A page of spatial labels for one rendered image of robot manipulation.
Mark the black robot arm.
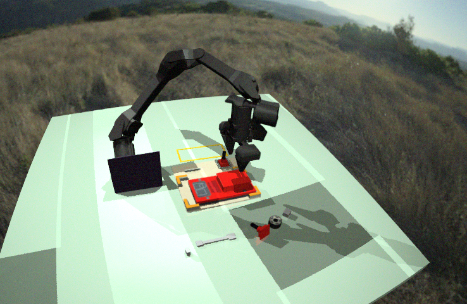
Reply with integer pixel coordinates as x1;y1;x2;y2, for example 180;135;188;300
108;48;280;158

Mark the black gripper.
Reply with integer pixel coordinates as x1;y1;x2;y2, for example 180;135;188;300
219;118;261;172

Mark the black toy car wheel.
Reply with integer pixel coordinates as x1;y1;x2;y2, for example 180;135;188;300
268;215;282;229

